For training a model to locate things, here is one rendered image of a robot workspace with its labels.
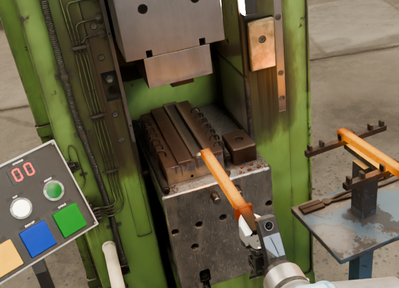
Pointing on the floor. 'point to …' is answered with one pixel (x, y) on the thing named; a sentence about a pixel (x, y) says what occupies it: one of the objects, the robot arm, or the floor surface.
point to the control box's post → (43, 274)
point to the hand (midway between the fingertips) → (246, 214)
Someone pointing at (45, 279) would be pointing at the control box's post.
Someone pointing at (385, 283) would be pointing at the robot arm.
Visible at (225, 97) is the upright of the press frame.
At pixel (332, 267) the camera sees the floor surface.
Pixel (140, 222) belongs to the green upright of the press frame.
